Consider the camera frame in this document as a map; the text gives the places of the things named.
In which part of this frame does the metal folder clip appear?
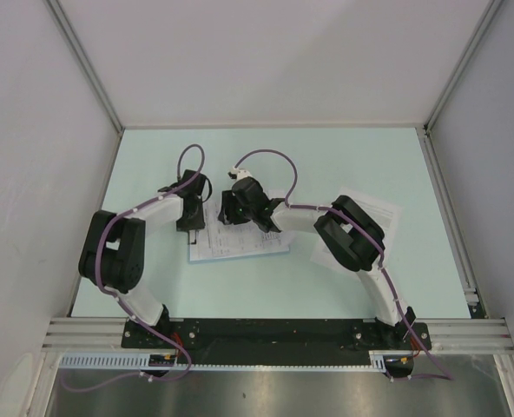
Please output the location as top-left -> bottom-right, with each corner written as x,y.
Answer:
188,230 -> 199,245

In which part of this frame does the table form paper sheet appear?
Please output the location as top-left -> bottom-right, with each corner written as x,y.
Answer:
188,197 -> 295,263

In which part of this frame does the blue clipboard folder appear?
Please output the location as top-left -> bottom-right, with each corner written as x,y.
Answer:
188,234 -> 294,263

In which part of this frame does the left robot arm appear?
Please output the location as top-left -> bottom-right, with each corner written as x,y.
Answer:
78,169 -> 213,348

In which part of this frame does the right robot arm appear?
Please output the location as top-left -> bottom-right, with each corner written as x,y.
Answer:
218,176 -> 415,348

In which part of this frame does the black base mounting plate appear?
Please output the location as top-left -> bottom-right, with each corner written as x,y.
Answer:
121,316 -> 432,367

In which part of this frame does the lower text paper sheet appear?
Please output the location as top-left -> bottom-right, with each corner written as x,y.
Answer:
310,187 -> 403,276

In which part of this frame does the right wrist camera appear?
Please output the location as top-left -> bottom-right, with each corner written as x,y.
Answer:
227,167 -> 254,182

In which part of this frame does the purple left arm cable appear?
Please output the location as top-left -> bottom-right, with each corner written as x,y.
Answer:
59,143 -> 208,394

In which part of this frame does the slotted cable duct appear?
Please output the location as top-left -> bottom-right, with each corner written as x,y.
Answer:
60,351 -> 414,372

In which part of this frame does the left aluminium frame post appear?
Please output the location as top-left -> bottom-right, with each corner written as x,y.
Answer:
43,0 -> 124,137

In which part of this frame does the aluminium frame post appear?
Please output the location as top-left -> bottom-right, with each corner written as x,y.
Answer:
423,0 -> 506,133
43,0 -> 124,137

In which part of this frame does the aluminium front frame rail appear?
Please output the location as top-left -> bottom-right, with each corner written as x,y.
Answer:
43,317 -> 514,354

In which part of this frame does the right aluminium frame post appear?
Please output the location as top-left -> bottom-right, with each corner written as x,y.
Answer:
423,0 -> 506,133

